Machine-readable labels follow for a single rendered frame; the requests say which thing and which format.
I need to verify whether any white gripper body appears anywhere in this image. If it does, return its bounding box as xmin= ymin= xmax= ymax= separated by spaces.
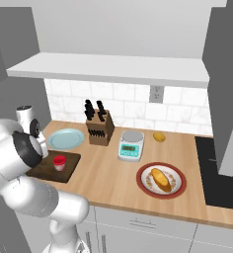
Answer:
xmin=37 ymin=130 xmax=50 ymax=160

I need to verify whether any small red-lidded jar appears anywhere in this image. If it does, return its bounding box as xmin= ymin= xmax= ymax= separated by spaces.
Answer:
xmin=52 ymin=155 xmax=67 ymax=173

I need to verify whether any dark wooden cutting board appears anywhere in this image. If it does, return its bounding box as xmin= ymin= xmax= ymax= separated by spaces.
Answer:
xmin=25 ymin=149 xmax=82 ymax=185

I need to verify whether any golden croissant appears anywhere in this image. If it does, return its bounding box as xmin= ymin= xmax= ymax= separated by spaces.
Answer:
xmin=150 ymin=167 xmax=173 ymax=194

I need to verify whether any light blue plate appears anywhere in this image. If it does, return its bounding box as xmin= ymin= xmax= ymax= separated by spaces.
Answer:
xmin=47 ymin=127 xmax=86 ymax=150

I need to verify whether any wooden knife block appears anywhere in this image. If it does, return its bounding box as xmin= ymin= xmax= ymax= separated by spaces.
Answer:
xmin=84 ymin=99 xmax=116 ymax=147

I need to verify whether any white kitchen scale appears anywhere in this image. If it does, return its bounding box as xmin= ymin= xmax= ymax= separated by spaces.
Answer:
xmin=116 ymin=129 xmax=146 ymax=163

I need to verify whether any light grey cupboard door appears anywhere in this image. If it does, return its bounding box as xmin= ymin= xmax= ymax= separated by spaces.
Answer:
xmin=96 ymin=223 xmax=193 ymax=253
xmin=76 ymin=206 xmax=100 ymax=253

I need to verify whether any red-rimmed white plate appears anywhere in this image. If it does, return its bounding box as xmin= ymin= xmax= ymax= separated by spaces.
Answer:
xmin=135 ymin=161 xmax=188 ymax=200

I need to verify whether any small yellow pastry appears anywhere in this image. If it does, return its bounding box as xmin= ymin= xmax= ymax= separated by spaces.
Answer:
xmin=152 ymin=131 xmax=167 ymax=143

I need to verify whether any wide light grey drawer front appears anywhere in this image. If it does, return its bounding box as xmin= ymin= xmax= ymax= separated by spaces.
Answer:
xmin=94 ymin=205 xmax=199 ymax=242

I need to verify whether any black hob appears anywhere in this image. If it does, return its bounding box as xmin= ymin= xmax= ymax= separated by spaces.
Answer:
xmin=194 ymin=135 xmax=233 ymax=211

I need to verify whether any narrow light grey drawer front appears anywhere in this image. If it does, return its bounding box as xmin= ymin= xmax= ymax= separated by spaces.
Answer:
xmin=189 ymin=222 xmax=233 ymax=253

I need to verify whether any grey wall cabinet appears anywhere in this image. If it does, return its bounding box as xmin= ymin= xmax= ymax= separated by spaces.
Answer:
xmin=0 ymin=5 xmax=52 ymax=133
xmin=201 ymin=0 xmax=233 ymax=178

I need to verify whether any white wall shelf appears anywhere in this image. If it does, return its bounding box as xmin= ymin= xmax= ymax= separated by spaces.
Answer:
xmin=6 ymin=51 xmax=211 ymax=90

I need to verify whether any grey cupboard door handle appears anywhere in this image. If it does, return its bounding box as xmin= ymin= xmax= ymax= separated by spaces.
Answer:
xmin=100 ymin=233 xmax=108 ymax=253
xmin=84 ymin=231 xmax=92 ymax=253

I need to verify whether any grey wall socket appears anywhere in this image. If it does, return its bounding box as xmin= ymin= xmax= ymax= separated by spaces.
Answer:
xmin=149 ymin=84 xmax=165 ymax=104

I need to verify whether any grey drawer handle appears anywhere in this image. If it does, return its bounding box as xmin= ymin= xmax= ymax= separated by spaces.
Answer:
xmin=129 ymin=218 xmax=158 ymax=229

